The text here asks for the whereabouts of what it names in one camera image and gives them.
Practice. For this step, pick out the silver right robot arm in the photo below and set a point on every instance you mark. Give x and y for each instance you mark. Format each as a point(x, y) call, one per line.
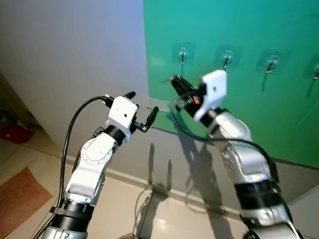
point(234, 132)

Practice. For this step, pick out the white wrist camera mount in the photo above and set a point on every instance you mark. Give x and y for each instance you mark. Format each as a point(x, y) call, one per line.
point(212, 92)
point(123, 117)

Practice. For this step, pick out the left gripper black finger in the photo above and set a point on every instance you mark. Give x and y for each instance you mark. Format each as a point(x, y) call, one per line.
point(152, 117)
point(128, 94)

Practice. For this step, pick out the red cloth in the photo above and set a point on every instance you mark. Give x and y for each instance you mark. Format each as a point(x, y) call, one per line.
point(15, 133)

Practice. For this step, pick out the brown doormat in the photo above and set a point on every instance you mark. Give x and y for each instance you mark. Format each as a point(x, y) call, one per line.
point(22, 199)

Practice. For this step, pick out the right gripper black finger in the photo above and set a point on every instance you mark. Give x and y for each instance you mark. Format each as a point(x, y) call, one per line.
point(178, 79)
point(181, 90)

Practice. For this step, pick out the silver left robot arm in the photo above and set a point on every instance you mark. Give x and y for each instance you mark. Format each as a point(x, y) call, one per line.
point(92, 164)

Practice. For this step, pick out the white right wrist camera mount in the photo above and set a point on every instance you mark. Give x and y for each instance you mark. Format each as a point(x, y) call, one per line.
point(212, 92)

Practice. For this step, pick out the clear adhesive metal hook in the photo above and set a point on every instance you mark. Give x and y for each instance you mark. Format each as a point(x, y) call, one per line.
point(315, 68)
point(183, 52)
point(228, 57)
point(271, 63)

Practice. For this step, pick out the green wall board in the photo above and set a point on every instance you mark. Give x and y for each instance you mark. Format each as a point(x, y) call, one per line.
point(259, 119)

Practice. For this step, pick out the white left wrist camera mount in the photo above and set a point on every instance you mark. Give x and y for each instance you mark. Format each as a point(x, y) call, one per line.
point(123, 117)

